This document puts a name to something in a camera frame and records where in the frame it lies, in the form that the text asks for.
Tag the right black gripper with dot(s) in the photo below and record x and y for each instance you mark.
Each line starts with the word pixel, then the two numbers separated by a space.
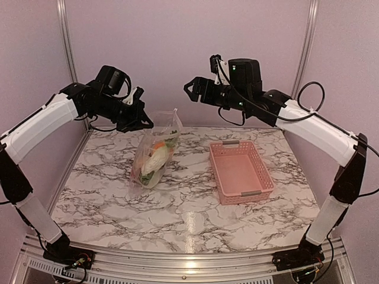
pixel 198 82

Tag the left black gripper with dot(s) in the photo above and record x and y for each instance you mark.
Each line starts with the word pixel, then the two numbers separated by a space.
pixel 134 122

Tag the clear zip top bag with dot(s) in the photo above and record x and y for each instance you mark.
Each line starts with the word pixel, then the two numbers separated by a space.
pixel 167 124

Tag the orange tangerine toy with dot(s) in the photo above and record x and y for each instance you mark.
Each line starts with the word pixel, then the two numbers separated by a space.
pixel 158 145

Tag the white radish with leaves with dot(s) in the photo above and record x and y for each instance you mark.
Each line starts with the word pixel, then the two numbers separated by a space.
pixel 147 181

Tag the pink perforated plastic basket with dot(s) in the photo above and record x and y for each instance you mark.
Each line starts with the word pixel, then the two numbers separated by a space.
pixel 240 173

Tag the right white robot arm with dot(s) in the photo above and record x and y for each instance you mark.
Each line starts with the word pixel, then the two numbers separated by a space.
pixel 280 110

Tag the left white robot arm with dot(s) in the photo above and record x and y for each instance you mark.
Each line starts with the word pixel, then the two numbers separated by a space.
pixel 69 104

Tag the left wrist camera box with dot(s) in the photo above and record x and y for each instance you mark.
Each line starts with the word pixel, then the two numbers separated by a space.
pixel 112 80

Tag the right aluminium frame post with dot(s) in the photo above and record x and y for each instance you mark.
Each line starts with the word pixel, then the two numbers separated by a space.
pixel 306 47

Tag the aluminium frame post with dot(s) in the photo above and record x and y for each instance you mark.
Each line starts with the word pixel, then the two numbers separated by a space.
pixel 67 44
pixel 306 47

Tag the left aluminium frame post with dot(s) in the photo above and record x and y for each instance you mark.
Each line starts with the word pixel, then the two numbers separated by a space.
pixel 67 44

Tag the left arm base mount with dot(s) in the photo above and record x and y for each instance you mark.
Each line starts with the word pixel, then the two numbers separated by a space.
pixel 62 252

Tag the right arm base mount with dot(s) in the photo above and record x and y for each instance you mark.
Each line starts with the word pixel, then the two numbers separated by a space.
pixel 305 254

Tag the front aluminium rail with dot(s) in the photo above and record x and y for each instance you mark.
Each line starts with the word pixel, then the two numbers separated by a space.
pixel 111 265

